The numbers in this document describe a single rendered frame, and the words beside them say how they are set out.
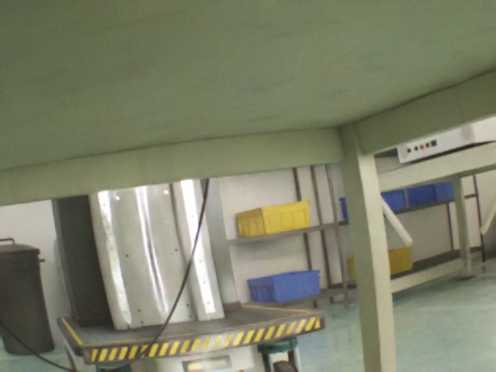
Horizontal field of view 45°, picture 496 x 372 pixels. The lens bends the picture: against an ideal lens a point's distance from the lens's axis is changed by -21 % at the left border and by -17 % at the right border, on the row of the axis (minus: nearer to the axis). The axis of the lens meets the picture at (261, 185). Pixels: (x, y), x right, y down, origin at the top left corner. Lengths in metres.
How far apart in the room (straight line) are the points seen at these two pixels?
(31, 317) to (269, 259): 1.83
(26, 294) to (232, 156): 2.50
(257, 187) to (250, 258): 0.44
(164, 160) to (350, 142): 0.36
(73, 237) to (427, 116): 1.25
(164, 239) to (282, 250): 2.61
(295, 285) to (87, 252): 2.20
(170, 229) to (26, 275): 1.78
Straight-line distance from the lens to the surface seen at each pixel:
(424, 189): 4.80
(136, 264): 1.98
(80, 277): 2.06
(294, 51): 0.73
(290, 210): 4.08
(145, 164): 1.23
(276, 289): 4.03
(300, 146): 1.34
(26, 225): 4.16
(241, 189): 4.49
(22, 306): 3.63
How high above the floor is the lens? 0.54
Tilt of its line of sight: 4 degrees up
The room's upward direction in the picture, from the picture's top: 9 degrees counter-clockwise
